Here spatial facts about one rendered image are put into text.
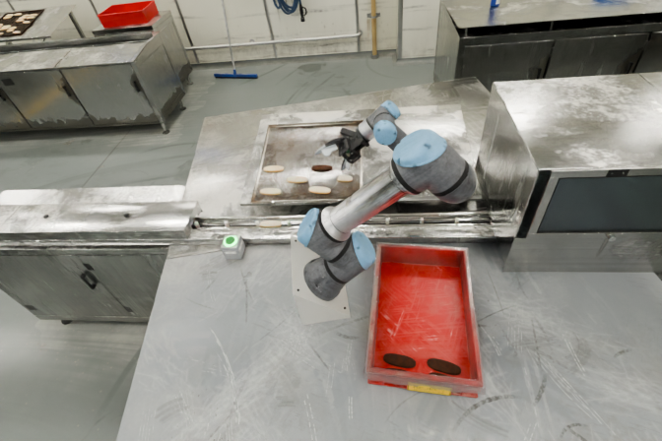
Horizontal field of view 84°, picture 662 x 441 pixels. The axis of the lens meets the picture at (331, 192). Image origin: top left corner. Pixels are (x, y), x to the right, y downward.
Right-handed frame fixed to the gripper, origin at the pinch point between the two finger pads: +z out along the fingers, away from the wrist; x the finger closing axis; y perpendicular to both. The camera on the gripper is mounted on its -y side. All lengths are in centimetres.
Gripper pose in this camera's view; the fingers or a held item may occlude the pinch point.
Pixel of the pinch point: (327, 161)
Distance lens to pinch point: 151.4
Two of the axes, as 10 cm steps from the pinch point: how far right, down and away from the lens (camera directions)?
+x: 7.2, 3.8, 5.8
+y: 1.5, 7.3, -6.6
